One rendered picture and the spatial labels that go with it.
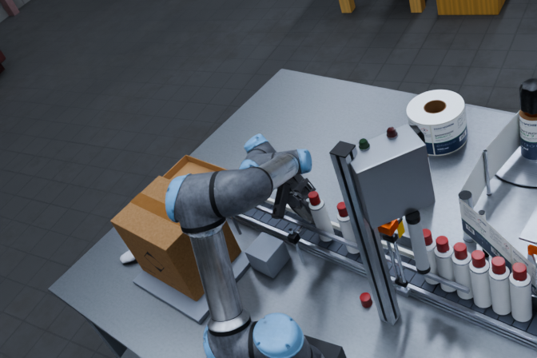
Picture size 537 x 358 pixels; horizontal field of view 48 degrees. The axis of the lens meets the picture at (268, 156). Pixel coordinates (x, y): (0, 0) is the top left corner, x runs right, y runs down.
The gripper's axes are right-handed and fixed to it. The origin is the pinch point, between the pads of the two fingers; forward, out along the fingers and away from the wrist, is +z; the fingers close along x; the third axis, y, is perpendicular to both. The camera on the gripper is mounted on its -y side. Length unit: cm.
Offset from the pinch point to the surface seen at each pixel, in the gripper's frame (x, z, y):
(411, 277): -29.2, 23.1, -1.8
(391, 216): -57, -10, -13
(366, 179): -63, -23, -16
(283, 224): 15.0, -2.4, -1.6
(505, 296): -59, 30, -1
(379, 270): -40.3, 6.5, -15.3
